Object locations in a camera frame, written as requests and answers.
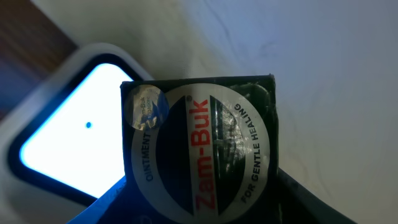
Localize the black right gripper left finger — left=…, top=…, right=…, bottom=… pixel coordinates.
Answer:
left=67, top=177, right=126, bottom=224

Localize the round green tape measure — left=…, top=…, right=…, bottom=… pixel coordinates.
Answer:
left=121, top=75, right=279, bottom=223

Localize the white barcode scanner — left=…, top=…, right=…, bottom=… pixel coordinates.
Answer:
left=1, top=43, right=150, bottom=223

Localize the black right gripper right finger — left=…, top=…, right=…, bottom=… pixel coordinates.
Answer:
left=277, top=168, right=356, bottom=224

